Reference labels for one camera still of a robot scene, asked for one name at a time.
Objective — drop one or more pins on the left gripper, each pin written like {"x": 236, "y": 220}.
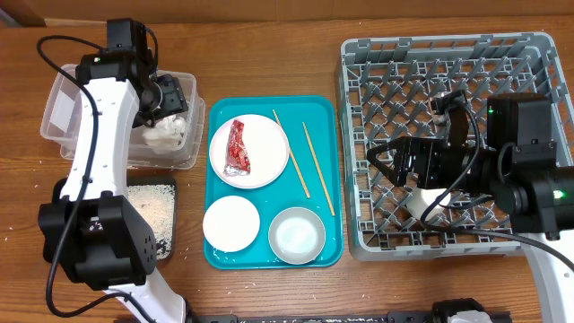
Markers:
{"x": 175, "y": 97}

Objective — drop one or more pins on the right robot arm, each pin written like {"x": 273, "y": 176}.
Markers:
{"x": 516, "y": 168}

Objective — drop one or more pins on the black tray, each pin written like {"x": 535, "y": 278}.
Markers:
{"x": 166, "y": 215}

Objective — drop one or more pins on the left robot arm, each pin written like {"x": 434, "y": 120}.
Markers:
{"x": 91, "y": 230}

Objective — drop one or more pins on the white cup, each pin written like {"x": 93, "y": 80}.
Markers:
{"x": 420, "y": 199}

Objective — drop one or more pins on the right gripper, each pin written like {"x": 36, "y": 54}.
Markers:
{"x": 407, "y": 148}

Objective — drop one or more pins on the pink bowl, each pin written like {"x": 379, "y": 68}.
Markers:
{"x": 231, "y": 224}

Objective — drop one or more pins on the black rail at bottom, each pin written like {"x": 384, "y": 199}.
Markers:
{"x": 390, "y": 317}

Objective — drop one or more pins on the clear plastic bin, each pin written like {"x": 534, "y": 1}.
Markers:
{"x": 62, "y": 118}

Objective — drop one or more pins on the red foil wrapper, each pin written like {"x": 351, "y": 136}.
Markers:
{"x": 237, "y": 161}

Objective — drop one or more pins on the white napkin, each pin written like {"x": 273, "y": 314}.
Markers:
{"x": 166, "y": 135}

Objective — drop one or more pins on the teal serving tray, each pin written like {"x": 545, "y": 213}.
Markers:
{"x": 286, "y": 191}

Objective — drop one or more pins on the grey bowl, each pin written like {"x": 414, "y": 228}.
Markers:
{"x": 297, "y": 236}

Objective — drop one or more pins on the grey dishwasher rack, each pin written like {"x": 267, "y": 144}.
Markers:
{"x": 384, "y": 85}

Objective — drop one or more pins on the spilled rice pile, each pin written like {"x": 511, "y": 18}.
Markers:
{"x": 154, "y": 211}

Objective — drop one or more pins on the white plate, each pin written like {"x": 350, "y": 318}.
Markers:
{"x": 267, "y": 147}

